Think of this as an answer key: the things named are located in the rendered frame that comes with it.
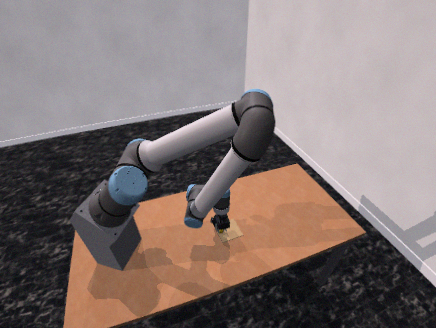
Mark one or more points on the tan mat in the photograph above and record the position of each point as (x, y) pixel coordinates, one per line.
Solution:
(232, 232)

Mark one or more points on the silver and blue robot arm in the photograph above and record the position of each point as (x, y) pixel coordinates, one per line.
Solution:
(250, 120)

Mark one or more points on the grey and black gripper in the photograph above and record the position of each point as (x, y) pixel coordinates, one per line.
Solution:
(221, 226)

